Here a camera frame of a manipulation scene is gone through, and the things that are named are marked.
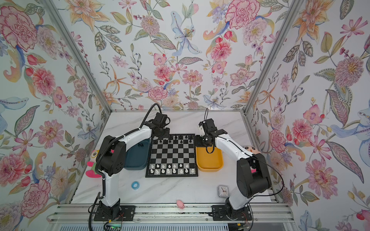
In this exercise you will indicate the yellow white plush toy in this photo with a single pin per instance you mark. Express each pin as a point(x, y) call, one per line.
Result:
point(90, 172)

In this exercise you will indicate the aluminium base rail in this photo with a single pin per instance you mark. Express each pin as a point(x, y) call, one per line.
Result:
point(170, 213)

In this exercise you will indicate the teal plastic tray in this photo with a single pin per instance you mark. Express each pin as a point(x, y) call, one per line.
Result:
point(137, 156)

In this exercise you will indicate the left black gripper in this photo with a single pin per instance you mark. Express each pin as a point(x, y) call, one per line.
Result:
point(166, 134)

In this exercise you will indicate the pink eraser toy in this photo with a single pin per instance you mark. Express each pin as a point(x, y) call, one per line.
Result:
point(180, 204)

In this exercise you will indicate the small white clock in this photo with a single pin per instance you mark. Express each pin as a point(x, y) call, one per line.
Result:
point(223, 191)

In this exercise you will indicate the yellow plastic tray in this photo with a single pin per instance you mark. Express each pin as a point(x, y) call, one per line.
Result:
point(206, 162)

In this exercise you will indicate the black white chessboard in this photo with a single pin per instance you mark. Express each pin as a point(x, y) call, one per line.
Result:
point(176, 156)

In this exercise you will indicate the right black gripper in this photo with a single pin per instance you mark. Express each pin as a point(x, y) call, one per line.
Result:
point(198, 141)

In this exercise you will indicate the pink plush doll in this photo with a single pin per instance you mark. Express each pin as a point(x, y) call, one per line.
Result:
point(250, 151)

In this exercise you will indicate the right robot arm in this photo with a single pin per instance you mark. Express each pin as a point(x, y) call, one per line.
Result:
point(252, 175)

